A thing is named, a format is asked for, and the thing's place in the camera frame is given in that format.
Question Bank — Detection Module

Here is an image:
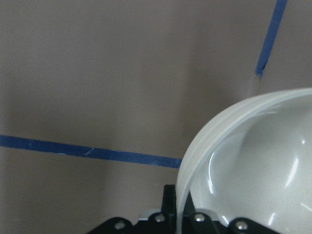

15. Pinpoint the cream white bowl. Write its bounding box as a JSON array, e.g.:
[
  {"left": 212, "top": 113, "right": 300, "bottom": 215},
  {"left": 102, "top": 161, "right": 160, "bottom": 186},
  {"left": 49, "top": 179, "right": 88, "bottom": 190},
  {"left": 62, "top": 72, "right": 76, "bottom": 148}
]
[{"left": 176, "top": 88, "right": 312, "bottom": 234}]

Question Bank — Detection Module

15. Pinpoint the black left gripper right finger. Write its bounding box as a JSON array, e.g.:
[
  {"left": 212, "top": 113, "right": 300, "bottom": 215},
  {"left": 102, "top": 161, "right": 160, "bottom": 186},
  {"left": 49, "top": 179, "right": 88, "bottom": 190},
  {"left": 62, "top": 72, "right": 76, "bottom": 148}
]
[{"left": 183, "top": 194, "right": 276, "bottom": 234}]

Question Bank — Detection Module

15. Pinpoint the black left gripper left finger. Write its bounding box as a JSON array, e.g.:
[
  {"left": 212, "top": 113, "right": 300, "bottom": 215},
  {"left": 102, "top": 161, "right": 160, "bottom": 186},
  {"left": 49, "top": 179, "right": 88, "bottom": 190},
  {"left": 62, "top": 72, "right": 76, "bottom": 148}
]
[{"left": 88, "top": 185, "right": 176, "bottom": 234}]

